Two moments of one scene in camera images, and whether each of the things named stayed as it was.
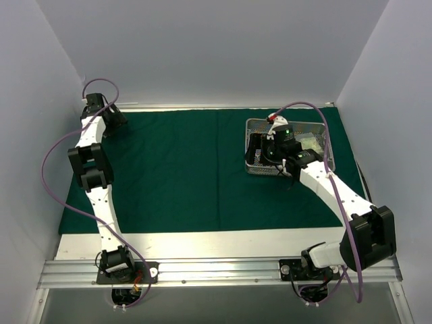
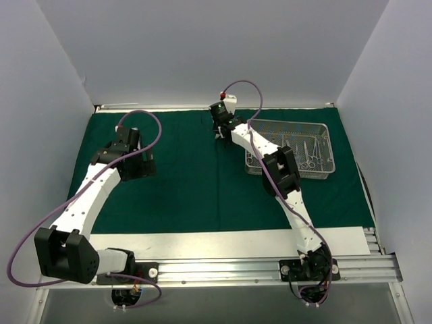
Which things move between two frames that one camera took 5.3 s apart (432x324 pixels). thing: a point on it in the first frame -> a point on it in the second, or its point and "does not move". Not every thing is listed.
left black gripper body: x=115 y=117 -> x=146 y=162
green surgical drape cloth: x=183 y=171 does not move
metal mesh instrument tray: x=312 y=135 does not move
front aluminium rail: x=252 y=273 does not move
